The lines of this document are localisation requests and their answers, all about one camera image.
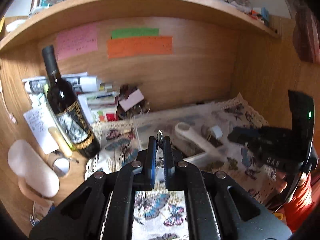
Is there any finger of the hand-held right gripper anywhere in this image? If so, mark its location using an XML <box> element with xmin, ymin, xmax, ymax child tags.
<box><xmin>227</xmin><ymin>126</ymin><xmax>294</xmax><ymax>155</ymax></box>

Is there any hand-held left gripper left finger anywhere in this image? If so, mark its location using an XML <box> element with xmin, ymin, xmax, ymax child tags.
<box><xmin>29</xmin><ymin>136</ymin><xmax>157</xmax><ymax>240</ymax></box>

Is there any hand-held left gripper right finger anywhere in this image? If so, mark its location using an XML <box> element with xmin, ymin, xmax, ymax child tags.
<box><xmin>164</xmin><ymin>135</ymin><xmax>293</xmax><ymax>240</ymax></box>

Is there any white travel adapter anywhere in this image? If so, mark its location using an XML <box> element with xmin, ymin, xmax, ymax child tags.
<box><xmin>209</xmin><ymin>126</ymin><xmax>223</xmax><ymax>139</ymax></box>

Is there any small metal clip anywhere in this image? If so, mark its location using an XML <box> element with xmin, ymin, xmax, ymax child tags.
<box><xmin>156</xmin><ymin>130</ymin><xmax>165</xmax><ymax>167</ymax></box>

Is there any white handheld device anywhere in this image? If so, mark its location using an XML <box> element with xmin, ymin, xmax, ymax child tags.
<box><xmin>174</xmin><ymin>122</ymin><xmax>227</xmax><ymax>158</ymax></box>

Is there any clear plastic container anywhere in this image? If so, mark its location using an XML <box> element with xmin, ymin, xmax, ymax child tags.
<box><xmin>132</xmin><ymin>112</ymin><xmax>227</xmax><ymax>166</ymax></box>

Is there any person's right hand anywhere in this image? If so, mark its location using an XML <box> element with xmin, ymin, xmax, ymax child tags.
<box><xmin>274</xmin><ymin>171</ymin><xmax>309</xmax><ymax>202</ymax></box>

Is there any butterfly print tablecloth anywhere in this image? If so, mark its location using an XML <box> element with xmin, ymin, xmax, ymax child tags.
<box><xmin>85</xmin><ymin>94</ymin><xmax>284</xmax><ymax>240</ymax></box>

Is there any dried flower pile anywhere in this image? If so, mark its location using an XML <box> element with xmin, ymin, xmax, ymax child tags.
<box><xmin>118</xmin><ymin>83</ymin><xmax>151</xmax><ymax>118</ymax></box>

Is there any small white box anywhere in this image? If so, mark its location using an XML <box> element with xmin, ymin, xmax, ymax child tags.
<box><xmin>118</xmin><ymin>90</ymin><xmax>145</xmax><ymax>111</ymax></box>

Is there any striped brown curtain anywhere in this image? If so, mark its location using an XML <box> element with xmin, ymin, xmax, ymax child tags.
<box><xmin>294</xmin><ymin>4</ymin><xmax>320</xmax><ymax>63</ymax></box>

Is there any stack of books and papers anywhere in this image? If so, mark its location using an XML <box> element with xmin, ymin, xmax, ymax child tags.
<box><xmin>22</xmin><ymin>72</ymin><xmax>121</xmax><ymax>123</ymax></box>

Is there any small round metal tin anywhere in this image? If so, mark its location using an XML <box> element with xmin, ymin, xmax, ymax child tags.
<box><xmin>52</xmin><ymin>156</ymin><xmax>70</xmax><ymax>177</ymax></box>

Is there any yellow tube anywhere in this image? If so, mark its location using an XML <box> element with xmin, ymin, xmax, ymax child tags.
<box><xmin>48</xmin><ymin>127</ymin><xmax>73</xmax><ymax>157</ymax></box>

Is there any dark wine bottle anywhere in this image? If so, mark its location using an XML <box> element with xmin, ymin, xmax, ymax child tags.
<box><xmin>41</xmin><ymin>45</ymin><xmax>101</xmax><ymax>159</ymax></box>

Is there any small blue box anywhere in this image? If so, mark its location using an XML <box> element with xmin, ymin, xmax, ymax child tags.
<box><xmin>261</xmin><ymin>7</ymin><xmax>270</xmax><ymax>26</ymax></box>

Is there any white rounded plastic object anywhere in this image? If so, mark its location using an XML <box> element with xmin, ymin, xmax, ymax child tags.
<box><xmin>7</xmin><ymin>139</ymin><xmax>61</xmax><ymax>198</ymax></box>

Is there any handwritten white paper note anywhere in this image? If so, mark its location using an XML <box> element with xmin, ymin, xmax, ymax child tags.
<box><xmin>23</xmin><ymin>107</ymin><xmax>60</xmax><ymax>155</ymax></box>

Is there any orange paper note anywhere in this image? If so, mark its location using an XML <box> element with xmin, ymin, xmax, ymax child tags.
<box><xmin>107</xmin><ymin>36</ymin><xmax>174</xmax><ymax>59</ymax></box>

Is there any green paper note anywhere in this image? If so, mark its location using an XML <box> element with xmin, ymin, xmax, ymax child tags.
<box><xmin>111</xmin><ymin>28</ymin><xmax>160</xmax><ymax>39</ymax></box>

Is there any pink paper note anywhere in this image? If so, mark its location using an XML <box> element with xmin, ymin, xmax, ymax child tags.
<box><xmin>56</xmin><ymin>23</ymin><xmax>98</xmax><ymax>61</ymax></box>

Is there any wooden shelf board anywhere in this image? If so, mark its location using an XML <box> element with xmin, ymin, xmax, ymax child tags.
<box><xmin>0</xmin><ymin>0</ymin><xmax>282</xmax><ymax>53</ymax></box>

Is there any flat white item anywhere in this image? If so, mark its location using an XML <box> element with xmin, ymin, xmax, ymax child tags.
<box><xmin>6</xmin><ymin>20</ymin><xmax>26</xmax><ymax>32</ymax></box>

